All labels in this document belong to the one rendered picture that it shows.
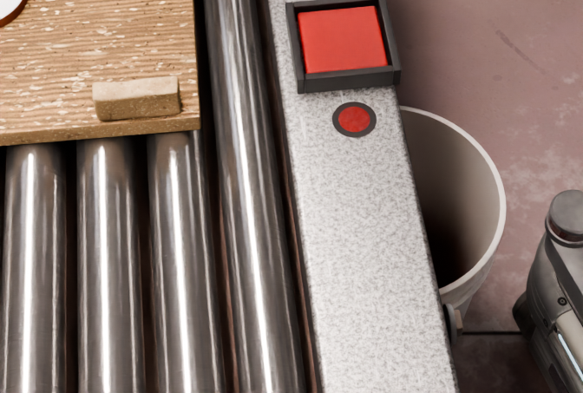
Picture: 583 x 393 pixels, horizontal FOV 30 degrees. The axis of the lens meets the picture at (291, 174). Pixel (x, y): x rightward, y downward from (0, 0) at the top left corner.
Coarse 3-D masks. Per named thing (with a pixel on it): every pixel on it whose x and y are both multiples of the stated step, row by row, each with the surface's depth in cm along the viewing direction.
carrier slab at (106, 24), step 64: (64, 0) 82; (128, 0) 81; (192, 0) 81; (0, 64) 78; (64, 64) 78; (128, 64) 78; (192, 64) 78; (0, 128) 75; (64, 128) 75; (128, 128) 76; (192, 128) 76
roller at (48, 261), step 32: (32, 160) 75; (64, 160) 78; (32, 192) 74; (64, 192) 76; (32, 224) 73; (64, 224) 75; (32, 256) 71; (64, 256) 73; (32, 288) 70; (64, 288) 72; (0, 320) 70; (32, 320) 69; (64, 320) 71; (0, 352) 68; (32, 352) 67; (64, 352) 69; (0, 384) 67; (32, 384) 66; (64, 384) 68
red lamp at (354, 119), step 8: (344, 112) 78; (352, 112) 78; (360, 112) 78; (344, 120) 78; (352, 120) 78; (360, 120) 78; (368, 120) 78; (344, 128) 77; (352, 128) 77; (360, 128) 77
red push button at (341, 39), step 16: (304, 16) 81; (320, 16) 81; (336, 16) 81; (352, 16) 81; (368, 16) 81; (304, 32) 80; (320, 32) 80; (336, 32) 80; (352, 32) 80; (368, 32) 80; (304, 48) 80; (320, 48) 80; (336, 48) 80; (352, 48) 80; (368, 48) 80; (320, 64) 79; (336, 64) 79; (352, 64) 79; (368, 64) 79; (384, 64) 79
